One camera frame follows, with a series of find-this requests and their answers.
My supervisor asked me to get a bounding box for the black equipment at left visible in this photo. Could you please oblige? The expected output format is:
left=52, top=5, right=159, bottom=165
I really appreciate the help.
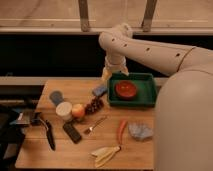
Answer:
left=0, top=105, right=38, bottom=168

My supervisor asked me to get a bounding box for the orange peach fruit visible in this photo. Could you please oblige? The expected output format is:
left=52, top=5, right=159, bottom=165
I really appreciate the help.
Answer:
left=72, top=104, right=85, bottom=118

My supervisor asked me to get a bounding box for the crumpled blue cloth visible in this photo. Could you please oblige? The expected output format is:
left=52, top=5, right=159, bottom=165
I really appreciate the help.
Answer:
left=128, top=123, right=153, bottom=141

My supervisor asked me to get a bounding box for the black remote control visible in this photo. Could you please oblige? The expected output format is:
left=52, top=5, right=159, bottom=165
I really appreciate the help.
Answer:
left=63, top=123, right=82, bottom=144

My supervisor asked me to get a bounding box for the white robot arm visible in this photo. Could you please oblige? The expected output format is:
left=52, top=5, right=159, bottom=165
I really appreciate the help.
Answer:
left=99, top=23, right=213, bottom=171

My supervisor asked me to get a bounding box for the black handled knife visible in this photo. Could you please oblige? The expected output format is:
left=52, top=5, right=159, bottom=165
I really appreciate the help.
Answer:
left=39, top=118, right=56, bottom=151

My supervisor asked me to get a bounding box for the orange carrot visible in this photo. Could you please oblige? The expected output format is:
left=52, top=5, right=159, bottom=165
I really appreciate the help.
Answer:
left=117, top=120, right=127, bottom=145

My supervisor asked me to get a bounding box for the red bowl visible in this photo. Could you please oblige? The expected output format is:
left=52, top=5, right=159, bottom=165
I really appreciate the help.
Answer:
left=114, top=80, right=137, bottom=100

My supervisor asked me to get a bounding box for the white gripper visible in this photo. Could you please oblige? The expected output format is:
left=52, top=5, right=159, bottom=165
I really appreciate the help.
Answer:
left=101, top=56, right=129, bottom=82

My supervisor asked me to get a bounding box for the dark grape bunch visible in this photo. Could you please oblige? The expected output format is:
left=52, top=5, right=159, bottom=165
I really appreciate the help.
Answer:
left=85, top=97, right=104, bottom=114

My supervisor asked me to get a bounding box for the white plastic cup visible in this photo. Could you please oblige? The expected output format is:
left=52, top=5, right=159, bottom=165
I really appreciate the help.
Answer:
left=56, top=102, right=72, bottom=121

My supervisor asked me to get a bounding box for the blue round lid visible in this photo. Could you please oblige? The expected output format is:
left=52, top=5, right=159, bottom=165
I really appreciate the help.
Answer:
left=49, top=91, right=63, bottom=106

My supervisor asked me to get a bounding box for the metal fork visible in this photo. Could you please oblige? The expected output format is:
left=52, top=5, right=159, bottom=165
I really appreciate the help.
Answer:
left=83, top=116, right=107, bottom=135

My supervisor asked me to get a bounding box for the green plastic tray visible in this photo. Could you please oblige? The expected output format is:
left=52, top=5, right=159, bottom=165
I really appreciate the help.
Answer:
left=107, top=73, right=157, bottom=107

